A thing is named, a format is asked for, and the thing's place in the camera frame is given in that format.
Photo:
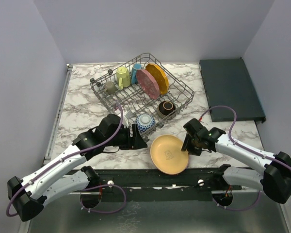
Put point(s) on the grey wire dish rack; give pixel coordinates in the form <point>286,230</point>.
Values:
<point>135,100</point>

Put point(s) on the orange polka dot plate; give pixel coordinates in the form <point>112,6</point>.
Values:
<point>159,75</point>

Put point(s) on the yellow green mug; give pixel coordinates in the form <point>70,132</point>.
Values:
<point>123,77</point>

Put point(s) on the blue floral mug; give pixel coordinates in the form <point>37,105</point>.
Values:
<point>135,67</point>

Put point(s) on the dark brown cream bowl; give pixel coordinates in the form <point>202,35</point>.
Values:
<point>166,109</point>

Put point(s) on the yellow pink rimmed plate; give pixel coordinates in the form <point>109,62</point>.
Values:
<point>166,151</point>

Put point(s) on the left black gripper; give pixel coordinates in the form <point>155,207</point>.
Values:
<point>137,141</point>

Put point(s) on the dark blue flat box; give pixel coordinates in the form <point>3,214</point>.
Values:
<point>227,82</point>

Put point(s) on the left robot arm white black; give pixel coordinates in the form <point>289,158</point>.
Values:
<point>29,195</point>

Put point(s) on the brown plate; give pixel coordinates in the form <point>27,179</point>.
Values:
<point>148,83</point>

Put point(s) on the pink round bear plate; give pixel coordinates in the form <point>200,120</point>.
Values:
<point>172,171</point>

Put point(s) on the small grey cup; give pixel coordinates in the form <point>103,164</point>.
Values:
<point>109,87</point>

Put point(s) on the red patterned bowl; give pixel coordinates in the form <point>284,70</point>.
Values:
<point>144,122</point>

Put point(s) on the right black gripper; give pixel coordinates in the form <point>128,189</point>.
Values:
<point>186,144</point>

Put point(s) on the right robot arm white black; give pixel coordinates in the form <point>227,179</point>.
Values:
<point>268,172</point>

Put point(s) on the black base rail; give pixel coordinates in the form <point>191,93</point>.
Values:
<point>153,185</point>

